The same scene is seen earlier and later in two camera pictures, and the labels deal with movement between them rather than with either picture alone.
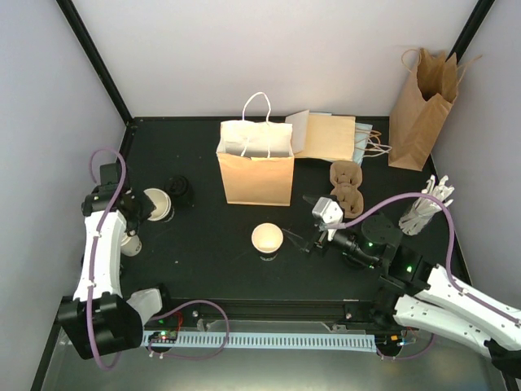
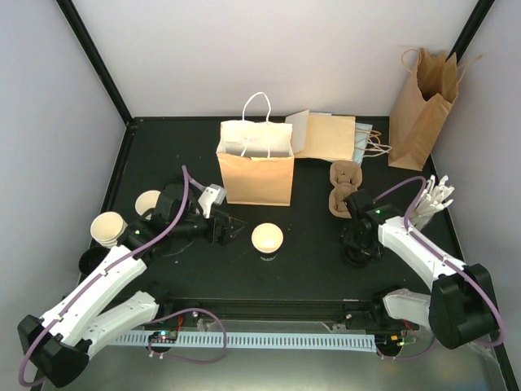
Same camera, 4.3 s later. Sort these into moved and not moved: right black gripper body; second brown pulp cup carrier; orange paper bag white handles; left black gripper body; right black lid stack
Moved: right black gripper body; left black gripper body
Not moved: orange paper bag white handles; second brown pulp cup carrier; right black lid stack
